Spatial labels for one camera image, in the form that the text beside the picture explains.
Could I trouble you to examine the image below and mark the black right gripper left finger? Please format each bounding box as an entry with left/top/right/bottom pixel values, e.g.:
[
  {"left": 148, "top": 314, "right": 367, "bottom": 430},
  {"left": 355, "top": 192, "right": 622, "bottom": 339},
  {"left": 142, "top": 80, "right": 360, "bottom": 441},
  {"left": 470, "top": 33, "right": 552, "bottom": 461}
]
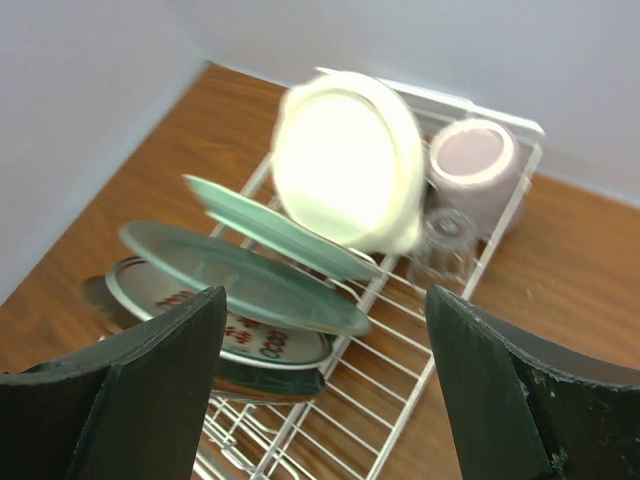
[{"left": 1, "top": 287, "right": 226, "bottom": 479}]

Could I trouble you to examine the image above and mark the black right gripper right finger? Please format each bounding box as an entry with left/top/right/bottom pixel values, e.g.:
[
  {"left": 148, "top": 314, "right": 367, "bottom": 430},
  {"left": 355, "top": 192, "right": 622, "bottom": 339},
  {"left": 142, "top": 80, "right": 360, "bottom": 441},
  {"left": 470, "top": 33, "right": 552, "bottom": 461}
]
[{"left": 425, "top": 286, "right": 639, "bottom": 479}]

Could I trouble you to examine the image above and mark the white plate with red lettering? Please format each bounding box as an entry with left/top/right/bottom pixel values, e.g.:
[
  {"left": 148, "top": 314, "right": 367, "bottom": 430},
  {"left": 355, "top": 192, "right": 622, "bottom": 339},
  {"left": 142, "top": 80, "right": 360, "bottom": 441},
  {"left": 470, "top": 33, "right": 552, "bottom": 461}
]
[{"left": 82, "top": 257, "right": 334, "bottom": 406}]

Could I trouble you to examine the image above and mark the small clear glass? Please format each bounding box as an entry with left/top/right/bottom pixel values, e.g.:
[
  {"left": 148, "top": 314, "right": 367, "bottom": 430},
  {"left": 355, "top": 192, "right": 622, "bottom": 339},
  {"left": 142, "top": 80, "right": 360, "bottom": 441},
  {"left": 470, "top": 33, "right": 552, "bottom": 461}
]
[{"left": 407, "top": 207, "right": 479, "bottom": 293}]

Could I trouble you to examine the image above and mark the plain teal green plate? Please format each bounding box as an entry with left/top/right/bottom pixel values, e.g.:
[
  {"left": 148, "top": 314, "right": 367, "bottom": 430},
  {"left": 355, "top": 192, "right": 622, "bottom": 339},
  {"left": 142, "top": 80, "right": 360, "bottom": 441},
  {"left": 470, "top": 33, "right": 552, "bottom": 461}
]
[{"left": 119, "top": 221, "right": 371, "bottom": 336}]

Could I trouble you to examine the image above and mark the white wire dish rack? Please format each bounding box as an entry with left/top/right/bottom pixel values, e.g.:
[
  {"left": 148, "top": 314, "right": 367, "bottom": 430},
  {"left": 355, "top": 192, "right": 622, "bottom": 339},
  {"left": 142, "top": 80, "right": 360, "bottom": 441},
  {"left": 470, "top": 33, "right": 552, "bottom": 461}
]
[{"left": 194, "top": 67, "right": 545, "bottom": 479}]

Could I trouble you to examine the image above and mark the floral plate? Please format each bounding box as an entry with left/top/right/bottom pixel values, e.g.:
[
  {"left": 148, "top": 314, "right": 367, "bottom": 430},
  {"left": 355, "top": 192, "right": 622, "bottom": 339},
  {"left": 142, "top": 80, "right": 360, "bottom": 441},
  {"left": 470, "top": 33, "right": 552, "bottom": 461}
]
[{"left": 183, "top": 174, "right": 382, "bottom": 280}]

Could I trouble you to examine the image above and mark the purple translucent measuring cup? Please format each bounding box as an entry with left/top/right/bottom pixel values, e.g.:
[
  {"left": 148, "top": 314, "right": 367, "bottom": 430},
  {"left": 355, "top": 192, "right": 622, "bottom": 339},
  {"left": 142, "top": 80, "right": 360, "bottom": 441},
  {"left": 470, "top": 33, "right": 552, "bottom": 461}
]
[{"left": 428, "top": 118, "right": 522, "bottom": 239}]

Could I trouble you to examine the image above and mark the cream plate with blue swirl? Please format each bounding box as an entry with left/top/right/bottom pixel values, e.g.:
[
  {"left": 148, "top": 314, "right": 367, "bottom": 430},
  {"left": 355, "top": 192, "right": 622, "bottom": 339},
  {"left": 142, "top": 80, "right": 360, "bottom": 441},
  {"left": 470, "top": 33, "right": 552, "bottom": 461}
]
[{"left": 271, "top": 71, "right": 425, "bottom": 255}]

